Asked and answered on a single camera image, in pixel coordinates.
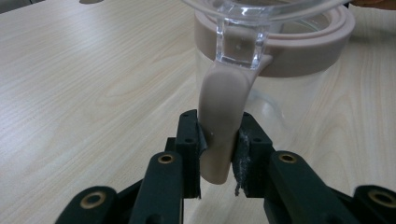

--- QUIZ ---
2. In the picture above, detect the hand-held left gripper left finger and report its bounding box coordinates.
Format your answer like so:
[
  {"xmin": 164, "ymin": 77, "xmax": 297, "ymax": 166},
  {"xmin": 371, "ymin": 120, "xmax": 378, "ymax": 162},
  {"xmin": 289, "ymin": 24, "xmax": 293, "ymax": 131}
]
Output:
[{"xmin": 163, "ymin": 108, "xmax": 208, "ymax": 200}]

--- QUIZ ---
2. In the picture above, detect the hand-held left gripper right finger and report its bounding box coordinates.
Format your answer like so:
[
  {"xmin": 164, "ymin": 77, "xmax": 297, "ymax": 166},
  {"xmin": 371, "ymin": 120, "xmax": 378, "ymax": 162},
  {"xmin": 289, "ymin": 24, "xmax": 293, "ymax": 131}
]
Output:
[{"xmin": 231, "ymin": 111, "xmax": 277, "ymax": 200}]

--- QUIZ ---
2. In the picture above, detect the clear jar with beige handle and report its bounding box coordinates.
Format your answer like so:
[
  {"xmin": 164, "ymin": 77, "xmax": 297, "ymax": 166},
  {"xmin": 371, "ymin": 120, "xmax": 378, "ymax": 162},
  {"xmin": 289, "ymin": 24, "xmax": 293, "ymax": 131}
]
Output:
[{"xmin": 179, "ymin": 0, "xmax": 357, "ymax": 186}]

